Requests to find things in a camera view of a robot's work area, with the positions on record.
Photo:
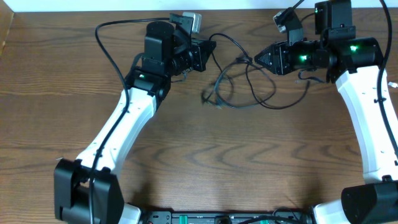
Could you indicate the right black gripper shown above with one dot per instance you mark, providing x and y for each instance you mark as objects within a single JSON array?
[{"x": 280, "y": 64}]

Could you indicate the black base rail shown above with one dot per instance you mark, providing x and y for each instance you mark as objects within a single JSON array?
[{"x": 281, "y": 215}]

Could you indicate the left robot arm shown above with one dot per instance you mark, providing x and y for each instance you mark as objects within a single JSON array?
[{"x": 87, "y": 190}]

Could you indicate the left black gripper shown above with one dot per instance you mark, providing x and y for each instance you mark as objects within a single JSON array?
[{"x": 202, "y": 55}]

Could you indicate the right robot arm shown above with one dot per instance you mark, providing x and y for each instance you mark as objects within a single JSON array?
[{"x": 357, "y": 67}]

